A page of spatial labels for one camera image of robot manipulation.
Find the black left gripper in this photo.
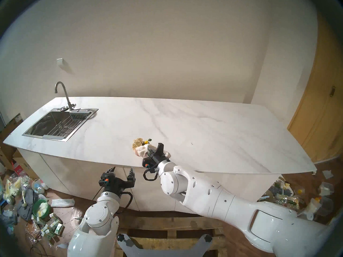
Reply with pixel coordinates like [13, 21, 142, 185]
[99, 167, 136, 194]

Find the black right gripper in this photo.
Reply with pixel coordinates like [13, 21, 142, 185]
[142, 143, 171, 171]

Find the pink white cloth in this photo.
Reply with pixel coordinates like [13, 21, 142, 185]
[134, 144, 171, 159]

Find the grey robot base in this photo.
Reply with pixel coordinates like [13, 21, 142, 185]
[117, 234, 213, 257]

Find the white counter cabinet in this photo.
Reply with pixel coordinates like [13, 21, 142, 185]
[17, 148, 284, 214]

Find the wooden pallet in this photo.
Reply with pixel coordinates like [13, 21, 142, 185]
[116, 210, 233, 257]

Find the white foam net sleeve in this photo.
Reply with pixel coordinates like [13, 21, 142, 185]
[50, 198, 75, 208]

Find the grey slotted sink strainer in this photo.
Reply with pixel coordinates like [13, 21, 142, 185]
[69, 111, 91, 120]

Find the white plastic jug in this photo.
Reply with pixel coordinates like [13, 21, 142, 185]
[32, 178, 49, 194]

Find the steel gooseneck faucet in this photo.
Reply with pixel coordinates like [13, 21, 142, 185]
[55, 81, 81, 111]

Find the green white carton pile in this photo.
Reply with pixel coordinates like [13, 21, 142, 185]
[40, 213, 65, 239]

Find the green plastic bowl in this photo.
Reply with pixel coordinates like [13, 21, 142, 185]
[32, 199, 50, 219]

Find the stainless steel sink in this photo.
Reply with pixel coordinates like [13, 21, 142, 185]
[22, 108, 99, 142]

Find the grey fabric bag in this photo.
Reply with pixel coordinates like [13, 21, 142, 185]
[17, 189, 38, 221]

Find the cardboard box red label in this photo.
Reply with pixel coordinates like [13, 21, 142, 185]
[12, 157, 38, 179]

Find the yellow green plastic bag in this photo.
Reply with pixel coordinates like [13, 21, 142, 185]
[4, 179, 22, 205]

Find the brown cardboard box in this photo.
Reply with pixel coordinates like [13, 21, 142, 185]
[0, 113, 24, 142]

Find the round woven basket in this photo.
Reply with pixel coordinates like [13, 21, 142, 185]
[257, 191, 274, 203]

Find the dark snack bag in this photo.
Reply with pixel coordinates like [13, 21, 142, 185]
[269, 180, 294, 197]

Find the white plastic pitcher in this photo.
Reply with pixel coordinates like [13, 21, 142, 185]
[297, 199, 321, 221]

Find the wooden door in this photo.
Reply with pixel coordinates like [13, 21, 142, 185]
[287, 16, 343, 163]

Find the clear plastic container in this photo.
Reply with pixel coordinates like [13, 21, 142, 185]
[318, 182, 334, 197]
[319, 196, 334, 217]

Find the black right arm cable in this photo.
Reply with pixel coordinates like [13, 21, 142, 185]
[143, 168, 159, 182]

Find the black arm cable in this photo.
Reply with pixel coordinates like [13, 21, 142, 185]
[118, 191, 133, 213]
[143, 168, 159, 182]

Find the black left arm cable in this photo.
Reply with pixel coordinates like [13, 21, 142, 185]
[118, 191, 133, 213]

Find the wire dish rack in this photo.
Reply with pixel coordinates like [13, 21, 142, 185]
[50, 119, 82, 138]

